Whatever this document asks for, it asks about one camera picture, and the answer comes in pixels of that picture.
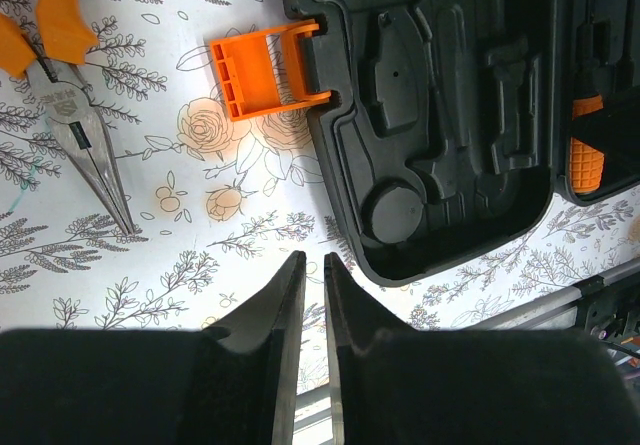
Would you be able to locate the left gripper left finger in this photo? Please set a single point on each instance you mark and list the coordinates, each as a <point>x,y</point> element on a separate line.
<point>233,382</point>

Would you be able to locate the black plastic tool case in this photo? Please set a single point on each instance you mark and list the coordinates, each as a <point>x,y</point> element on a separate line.
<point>442,127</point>

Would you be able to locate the orange long-nose pliers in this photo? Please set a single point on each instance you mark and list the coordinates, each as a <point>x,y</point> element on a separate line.
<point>55,79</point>

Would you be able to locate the large orange screwdriver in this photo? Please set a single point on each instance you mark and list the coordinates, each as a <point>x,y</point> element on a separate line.
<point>586,164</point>

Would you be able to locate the aluminium front rail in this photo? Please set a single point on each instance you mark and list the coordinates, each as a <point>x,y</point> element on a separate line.
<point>606,305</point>

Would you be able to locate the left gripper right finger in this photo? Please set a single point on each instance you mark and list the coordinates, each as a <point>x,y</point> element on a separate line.
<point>393,384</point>

